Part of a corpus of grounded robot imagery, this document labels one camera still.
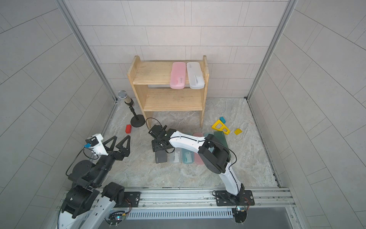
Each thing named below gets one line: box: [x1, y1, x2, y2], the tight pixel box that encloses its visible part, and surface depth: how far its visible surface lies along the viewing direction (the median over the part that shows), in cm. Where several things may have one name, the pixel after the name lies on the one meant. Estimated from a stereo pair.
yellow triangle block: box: [211, 119, 231, 136], surface depth 101 cm
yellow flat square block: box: [233, 128, 243, 136], surface depth 98 cm
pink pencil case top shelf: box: [169, 62, 186, 90], surface depth 71 cm
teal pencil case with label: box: [182, 147, 195, 165], surface depth 86 cm
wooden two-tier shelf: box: [127, 55, 210, 128], surface depth 86 cm
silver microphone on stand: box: [117, 90, 146, 128], surface depth 96 cm
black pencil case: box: [154, 149, 167, 164], surface depth 84 cm
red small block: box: [125, 124, 133, 135], surface depth 99 cm
